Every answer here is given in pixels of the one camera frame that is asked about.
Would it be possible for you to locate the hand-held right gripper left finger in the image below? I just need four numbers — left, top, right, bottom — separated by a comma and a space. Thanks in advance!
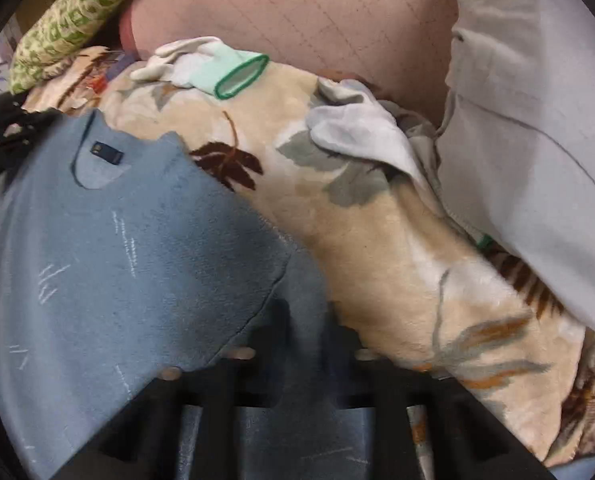
52, 305, 303, 480

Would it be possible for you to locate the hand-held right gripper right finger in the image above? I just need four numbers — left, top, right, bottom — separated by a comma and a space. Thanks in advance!
325, 305, 555, 480

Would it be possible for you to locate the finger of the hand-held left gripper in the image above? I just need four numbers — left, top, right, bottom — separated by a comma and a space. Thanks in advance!
0, 92, 61, 186

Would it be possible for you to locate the blue small sweater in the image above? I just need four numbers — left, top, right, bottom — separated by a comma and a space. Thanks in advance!
0, 110, 373, 480

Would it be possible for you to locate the green patterned cushion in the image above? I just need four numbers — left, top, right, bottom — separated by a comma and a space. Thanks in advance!
8, 0, 178, 95

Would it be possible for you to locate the beige leaf-print blanket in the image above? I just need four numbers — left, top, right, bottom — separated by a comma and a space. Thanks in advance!
22, 45, 595, 468

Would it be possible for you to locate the mint green-trimmed sock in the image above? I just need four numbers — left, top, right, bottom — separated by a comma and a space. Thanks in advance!
130, 36, 270, 100

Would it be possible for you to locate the grey folded garment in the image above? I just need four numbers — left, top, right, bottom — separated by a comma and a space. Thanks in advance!
435, 0, 595, 341

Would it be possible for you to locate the pink quilted pillow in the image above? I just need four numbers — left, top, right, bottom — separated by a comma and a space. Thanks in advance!
120, 0, 461, 126

